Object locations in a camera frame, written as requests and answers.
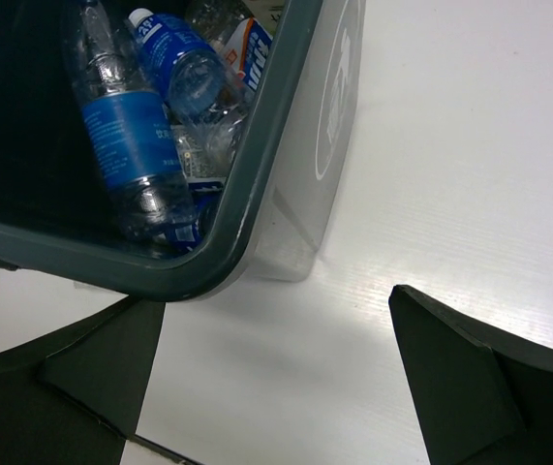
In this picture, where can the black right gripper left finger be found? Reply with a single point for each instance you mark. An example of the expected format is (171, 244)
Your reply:
(74, 396)

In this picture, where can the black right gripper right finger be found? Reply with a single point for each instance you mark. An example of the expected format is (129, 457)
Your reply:
(482, 395)

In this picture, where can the blue cap water bottle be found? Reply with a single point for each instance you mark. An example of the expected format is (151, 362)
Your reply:
(126, 121)

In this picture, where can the clear bottle orange label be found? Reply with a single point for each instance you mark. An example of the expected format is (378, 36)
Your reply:
(243, 44)

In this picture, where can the blue label crushed bottle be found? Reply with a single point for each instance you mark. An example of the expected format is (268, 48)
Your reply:
(185, 69)

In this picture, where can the pepsi bottle in bin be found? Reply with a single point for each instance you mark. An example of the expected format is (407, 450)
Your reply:
(206, 197)

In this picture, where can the dark green plastic bin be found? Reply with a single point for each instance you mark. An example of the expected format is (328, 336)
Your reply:
(56, 218)

